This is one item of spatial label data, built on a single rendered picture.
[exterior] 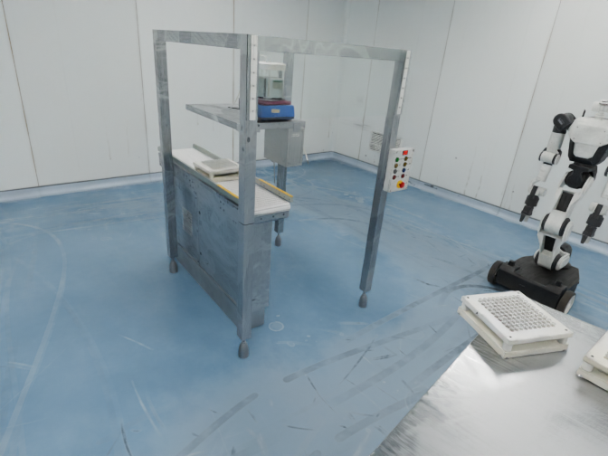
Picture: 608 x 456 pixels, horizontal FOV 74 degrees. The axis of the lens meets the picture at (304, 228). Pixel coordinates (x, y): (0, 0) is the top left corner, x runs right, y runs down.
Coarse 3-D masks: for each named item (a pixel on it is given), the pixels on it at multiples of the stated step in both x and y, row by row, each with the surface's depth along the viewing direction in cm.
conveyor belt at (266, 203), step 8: (176, 152) 299; (184, 152) 301; (192, 152) 303; (184, 160) 281; (192, 160) 282; (200, 160) 284; (224, 184) 241; (232, 184) 242; (232, 192) 229; (256, 192) 232; (264, 192) 233; (256, 200) 220; (264, 200) 221; (272, 200) 222; (280, 200) 223; (256, 208) 209; (264, 208) 211; (272, 208) 214; (280, 208) 217; (288, 208) 220; (256, 216) 210
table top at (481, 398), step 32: (576, 320) 146; (480, 352) 126; (576, 352) 130; (448, 384) 113; (480, 384) 114; (512, 384) 115; (544, 384) 116; (576, 384) 117; (416, 416) 102; (448, 416) 102; (480, 416) 103; (512, 416) 104; (544, 416) 105; (576, 416) 106; (384, 448) 93; (416, 448) 93; (448, 448) 94; (480, 448) 95; (512, 448) 95; (544, 448) 96; (576, 448) 97
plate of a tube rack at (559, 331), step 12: (468, 300) 140; (528, 300) 143; (480, 312) 134; (492, 324) 128; (504, 336) 123; (516, 336) 123; (528, 336) 124; (540, 336) 124; (552, 336) 125; (564, 336) 127
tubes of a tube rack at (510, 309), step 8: (496, 304) 138; (504, 304) 138; (512, 304) 139; (520, 304) 138; (496, 312) 134; (504, 312) 133; (512, 312) 135; (520, 312) 134; (528, 312) 134; (536, 312) 134; (512, 320) 129; (520, 320) 131; (528, 320) 131; (536, 320) 130; (544, 320) 130
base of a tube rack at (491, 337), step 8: (464, 312) 141; (472, 312) 141; (472, 320) 137; (480, 320) 137; (480, 328) 133; (488, 328) 133; (488, 336) 130; (496, 336) 130; (496, 344) 127; (520, 344) 127; (528, 344) 128; (536, 344) 128; (544, 344) 128; (552, 344) 129; (560, 344) 129; (568, 344) 129; (504, 352) 123; (512, 352) 124; (520, 352) 125; (528, 352) 126; (536, 352) 127; (544, 352) 128
